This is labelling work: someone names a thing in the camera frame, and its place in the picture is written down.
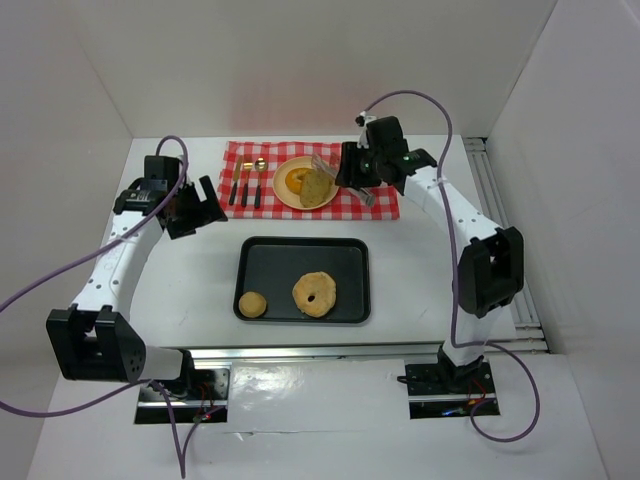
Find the round yellow muffin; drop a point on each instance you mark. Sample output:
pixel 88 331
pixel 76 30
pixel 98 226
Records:
pixel 252 304

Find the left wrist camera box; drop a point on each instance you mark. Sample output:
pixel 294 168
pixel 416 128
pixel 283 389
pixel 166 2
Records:
pixel 161 172

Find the aluminium rail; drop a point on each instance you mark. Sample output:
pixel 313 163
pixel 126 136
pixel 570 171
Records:
pixel 367 351
pixel 530 336

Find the aluminium front rail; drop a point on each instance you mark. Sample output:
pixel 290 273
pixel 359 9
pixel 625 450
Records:
pixel 367 351

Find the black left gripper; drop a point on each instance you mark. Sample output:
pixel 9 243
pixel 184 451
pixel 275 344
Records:
pixel 185 215

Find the metal tongs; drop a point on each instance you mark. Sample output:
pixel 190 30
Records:
pixel 364 195

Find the orange glazed donut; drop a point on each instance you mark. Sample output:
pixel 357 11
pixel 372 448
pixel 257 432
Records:
pixel 294 179

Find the black baking tray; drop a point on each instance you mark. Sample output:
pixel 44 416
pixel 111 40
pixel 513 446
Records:
pixel 270 266

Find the gold fork black handle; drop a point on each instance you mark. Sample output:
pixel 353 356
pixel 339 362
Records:
pixel 248 166

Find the gold spoon black handle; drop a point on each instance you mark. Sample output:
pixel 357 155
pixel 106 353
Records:
pixel 261 167

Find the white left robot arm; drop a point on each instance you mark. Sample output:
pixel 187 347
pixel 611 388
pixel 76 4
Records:
pixel 93 339

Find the aluminium right side rail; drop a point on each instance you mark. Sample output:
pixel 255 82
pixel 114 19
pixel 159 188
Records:
pixel 530 336

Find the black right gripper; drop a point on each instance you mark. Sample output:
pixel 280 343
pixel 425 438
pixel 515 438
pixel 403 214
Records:
pixel 350 165

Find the beige round plate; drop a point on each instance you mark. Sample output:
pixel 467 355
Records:
pixel 288 198

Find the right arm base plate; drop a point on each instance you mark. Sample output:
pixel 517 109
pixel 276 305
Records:
pixel 430 397

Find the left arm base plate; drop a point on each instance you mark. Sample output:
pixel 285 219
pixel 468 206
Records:
pixel 204 400

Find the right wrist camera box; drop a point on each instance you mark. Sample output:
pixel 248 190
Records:
pixel 383 135

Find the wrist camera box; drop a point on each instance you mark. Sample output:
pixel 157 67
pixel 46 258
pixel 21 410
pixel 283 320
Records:
pixel 383 135
pixel 161 172

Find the pale bagel with hole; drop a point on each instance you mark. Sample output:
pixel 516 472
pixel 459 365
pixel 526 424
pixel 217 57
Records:
pixel 315 294

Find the speckled bread slice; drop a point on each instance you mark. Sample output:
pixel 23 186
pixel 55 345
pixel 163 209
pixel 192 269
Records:
pixel 315 188

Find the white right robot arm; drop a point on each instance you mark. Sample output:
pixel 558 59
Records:
pixel 487 260

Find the gold knife black handle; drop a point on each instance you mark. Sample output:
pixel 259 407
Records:
pixel 235 179

